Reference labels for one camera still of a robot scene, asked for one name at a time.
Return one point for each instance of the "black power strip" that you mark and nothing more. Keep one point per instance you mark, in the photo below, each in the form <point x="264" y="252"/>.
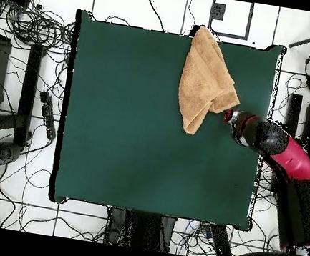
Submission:
<point x="221" y="241"/>
<point x="47" y="115"/>

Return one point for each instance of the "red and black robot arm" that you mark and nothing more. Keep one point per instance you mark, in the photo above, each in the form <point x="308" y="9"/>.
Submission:
<point x="294" y="161"/>

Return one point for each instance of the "orange terry towel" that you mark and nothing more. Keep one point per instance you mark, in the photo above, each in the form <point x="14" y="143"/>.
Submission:
<point x="202" y="83"/>

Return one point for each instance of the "black metal stand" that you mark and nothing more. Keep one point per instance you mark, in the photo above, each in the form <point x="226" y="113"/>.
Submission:
<point x="293" y="112"/>
<point x="29" y="93"/>

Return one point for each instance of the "dark green table cloth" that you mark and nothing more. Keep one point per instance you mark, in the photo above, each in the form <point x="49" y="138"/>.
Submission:
<point x="119" y="131"/>

